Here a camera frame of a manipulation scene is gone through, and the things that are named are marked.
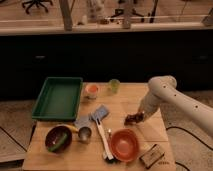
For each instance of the small metal cup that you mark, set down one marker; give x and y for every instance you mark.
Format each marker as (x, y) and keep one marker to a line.
(85, 134)

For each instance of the white cup orange inside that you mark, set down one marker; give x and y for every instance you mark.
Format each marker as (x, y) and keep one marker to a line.
(91, 91)

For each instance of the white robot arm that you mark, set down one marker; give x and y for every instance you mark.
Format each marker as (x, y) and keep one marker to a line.
(163, 88)

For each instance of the green cucumber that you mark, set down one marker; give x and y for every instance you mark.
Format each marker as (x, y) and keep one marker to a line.
(57, 144)

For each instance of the blue sponge cloth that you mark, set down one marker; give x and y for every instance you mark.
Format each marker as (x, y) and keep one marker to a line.
(99, 113)

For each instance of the white handled brush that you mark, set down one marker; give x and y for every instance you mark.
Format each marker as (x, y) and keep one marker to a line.
(104, 140)

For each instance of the brown black box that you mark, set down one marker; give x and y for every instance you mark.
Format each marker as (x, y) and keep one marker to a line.
(150, 157)

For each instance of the yellow banana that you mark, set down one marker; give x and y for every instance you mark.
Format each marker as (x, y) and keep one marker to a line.
(73, 128)

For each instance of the dark maroon bowl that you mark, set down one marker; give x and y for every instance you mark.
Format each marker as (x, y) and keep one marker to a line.
(54, 134)

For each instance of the black office chair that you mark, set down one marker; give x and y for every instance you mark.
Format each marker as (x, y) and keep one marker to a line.
(38, 3)

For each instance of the grey cloth piece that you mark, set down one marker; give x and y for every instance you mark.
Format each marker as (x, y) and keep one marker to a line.
(82, 121)

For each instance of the orange plastic bowl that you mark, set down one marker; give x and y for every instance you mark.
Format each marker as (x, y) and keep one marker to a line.
(124, 145)

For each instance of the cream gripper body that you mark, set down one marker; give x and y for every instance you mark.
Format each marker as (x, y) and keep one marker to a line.
(145, 113)

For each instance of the green plastic tray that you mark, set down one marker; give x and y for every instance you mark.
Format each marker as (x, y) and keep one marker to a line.
(58, 99)

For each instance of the translucent green cup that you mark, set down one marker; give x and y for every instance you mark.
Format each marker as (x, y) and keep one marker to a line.
(113, 85)

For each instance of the dark purple grape bunch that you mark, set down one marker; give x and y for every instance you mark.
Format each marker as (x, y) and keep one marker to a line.
(131, 119)

